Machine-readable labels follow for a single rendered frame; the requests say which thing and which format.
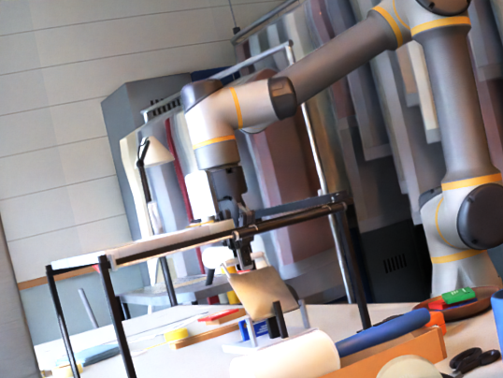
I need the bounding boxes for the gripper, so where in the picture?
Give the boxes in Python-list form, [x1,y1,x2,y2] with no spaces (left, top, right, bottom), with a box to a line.
[206,165,257,272]

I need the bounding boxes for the white cylinder on black stand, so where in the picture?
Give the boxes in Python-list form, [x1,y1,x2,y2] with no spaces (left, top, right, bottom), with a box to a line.
[201,245,237,287]

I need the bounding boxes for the tan flap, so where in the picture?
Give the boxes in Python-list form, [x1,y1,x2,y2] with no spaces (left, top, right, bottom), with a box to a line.
[226,265,300,323]

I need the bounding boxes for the white sash panel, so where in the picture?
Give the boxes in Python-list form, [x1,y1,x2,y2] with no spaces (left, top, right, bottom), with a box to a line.
[50,218,237,273]

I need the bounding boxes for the red token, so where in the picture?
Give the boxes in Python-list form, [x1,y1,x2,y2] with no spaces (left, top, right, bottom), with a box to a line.
[195,308,241,324]

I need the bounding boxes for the wooden token rack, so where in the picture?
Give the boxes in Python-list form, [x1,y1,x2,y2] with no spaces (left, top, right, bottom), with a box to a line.
[204,309,248,327]

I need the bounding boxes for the blue tag tray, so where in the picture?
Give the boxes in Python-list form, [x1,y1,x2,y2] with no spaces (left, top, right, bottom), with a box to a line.
[237,317,277,342]

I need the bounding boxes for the garment rack with wrapped clothes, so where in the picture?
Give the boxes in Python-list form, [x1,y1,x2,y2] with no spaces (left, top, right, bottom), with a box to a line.
[230,0,503,304]

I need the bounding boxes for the orange wooden tray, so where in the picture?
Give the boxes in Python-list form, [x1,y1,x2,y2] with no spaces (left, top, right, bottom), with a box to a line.
[320,325,448,378]

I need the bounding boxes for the yellow bottle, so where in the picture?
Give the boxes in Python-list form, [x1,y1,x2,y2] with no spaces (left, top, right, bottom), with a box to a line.
[225,265,241,306]

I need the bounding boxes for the grey table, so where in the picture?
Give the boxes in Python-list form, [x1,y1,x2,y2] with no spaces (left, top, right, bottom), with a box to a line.
[117,274,234,320]

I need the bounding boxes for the long wooden strip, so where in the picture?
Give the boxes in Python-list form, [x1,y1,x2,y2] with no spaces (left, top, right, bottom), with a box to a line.
[168,322,241,351]

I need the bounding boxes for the desk lamp with cream shade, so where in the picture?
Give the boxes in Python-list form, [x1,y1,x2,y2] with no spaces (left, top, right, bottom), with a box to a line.
[134,135,177,238]

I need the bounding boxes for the yellow tape roll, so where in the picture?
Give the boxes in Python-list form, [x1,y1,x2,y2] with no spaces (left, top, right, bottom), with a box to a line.
[164,327,191,343]

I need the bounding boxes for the white paper roll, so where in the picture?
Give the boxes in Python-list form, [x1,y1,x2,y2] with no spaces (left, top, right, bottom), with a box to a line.
[228,328,342,378]

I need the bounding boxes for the grey cabinet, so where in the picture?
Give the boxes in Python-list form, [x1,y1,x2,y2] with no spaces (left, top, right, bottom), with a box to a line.
[100,72,209,290]

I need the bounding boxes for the dark vented cabinet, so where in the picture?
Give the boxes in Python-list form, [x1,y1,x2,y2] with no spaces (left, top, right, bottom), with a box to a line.
[352,218,434,305]

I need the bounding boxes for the blue roll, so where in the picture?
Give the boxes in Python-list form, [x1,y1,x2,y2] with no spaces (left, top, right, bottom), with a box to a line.
[334,307,432,358]

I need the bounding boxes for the blue grey cloth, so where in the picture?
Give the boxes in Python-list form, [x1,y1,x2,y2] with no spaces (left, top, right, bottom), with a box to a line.
[54,342,122,370]

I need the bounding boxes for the pale round lid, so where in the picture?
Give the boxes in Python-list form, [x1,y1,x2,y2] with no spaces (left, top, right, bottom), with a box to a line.
[374,354,444,378]

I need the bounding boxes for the orange block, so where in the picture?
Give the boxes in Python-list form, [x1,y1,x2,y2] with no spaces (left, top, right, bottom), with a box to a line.
[425,310,448,336]

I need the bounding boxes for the yellow note pad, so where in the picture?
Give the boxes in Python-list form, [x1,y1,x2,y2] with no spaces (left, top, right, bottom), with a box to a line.
[50,362,84,378]

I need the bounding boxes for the green block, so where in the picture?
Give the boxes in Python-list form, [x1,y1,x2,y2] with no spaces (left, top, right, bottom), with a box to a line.
[440,286,478,305]

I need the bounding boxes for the brown round plate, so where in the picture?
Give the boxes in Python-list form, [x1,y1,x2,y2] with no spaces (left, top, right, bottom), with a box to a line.
[411,285,502,323]

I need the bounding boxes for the black scissors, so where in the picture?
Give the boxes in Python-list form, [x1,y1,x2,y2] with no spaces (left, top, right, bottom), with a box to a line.
[447,346,502,375]

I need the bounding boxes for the blue cup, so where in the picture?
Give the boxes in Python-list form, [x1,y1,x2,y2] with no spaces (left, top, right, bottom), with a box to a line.
[489,288,503,356]

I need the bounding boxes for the white flap handle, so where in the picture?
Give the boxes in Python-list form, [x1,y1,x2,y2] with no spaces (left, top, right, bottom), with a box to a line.
[220,251,269,277]

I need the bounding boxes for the grey tray bracket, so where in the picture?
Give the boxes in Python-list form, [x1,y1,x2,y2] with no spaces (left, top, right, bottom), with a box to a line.
[295,298,312,330]

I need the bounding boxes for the black hatch frame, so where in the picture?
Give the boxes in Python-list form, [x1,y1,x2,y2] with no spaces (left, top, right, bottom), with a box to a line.
[45,191,373,378]

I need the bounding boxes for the hanging black cable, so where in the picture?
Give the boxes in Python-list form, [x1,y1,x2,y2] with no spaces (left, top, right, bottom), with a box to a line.
[227,0,242,36]

